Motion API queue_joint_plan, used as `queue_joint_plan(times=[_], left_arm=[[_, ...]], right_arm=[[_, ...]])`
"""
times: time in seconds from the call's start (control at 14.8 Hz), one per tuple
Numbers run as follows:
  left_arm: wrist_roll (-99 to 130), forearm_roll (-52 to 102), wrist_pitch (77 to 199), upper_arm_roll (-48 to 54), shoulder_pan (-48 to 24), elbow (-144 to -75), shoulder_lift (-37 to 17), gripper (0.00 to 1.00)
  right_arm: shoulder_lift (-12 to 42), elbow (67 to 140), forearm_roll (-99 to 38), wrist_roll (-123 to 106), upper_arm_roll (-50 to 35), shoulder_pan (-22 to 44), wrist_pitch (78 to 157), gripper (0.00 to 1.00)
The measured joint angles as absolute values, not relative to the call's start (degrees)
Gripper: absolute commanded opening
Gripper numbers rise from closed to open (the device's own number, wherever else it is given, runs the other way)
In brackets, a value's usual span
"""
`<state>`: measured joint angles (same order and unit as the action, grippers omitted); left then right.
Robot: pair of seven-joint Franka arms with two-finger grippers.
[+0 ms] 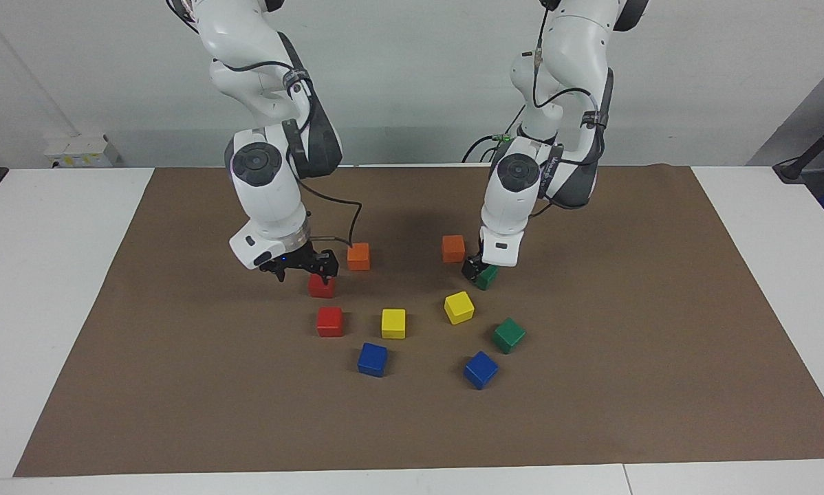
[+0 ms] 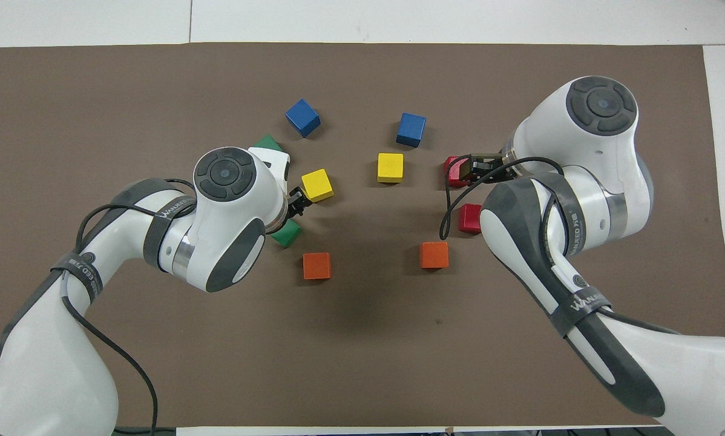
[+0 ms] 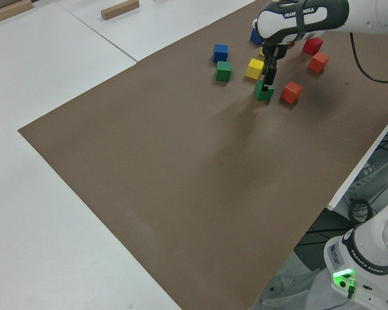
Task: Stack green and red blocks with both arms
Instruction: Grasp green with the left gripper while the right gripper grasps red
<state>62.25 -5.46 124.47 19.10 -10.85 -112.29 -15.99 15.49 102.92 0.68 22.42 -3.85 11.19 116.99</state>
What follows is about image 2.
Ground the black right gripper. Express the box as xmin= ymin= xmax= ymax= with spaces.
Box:
xmin=461 ymin=153 xmax=516 ymax=187

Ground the red wooden cube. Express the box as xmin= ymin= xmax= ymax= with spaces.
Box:
xmin=444 ymin=156 xmax=472 ymax=188
xmin=458 ymin=203 xmax=483 ymax=235

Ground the yellow wooden cube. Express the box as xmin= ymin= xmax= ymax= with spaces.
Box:
xmin=301 ymin=168 xmax=335 ymax=203
xmin=377 ymin=153 xmax=404 ymax=183

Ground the orange wooden cube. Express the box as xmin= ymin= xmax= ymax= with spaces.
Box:
xmin=303 ymin=253 xmax=332 ymax=280
xmin=419 ymin=242 xmax=450 ymax=269

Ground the blue wooden cube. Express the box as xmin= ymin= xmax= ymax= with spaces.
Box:
xmin=396 ymin=112 xmax=427 ymax=148
xmin=285 ymin=99 xmax=321 ymax=138

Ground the brown paper mat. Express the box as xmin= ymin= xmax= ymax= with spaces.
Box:
xmin=0 ymin=42 xmax=725 ymax=428

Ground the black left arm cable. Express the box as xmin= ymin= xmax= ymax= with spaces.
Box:
xmin=60 ymin=179 xmax=197 ymax=436

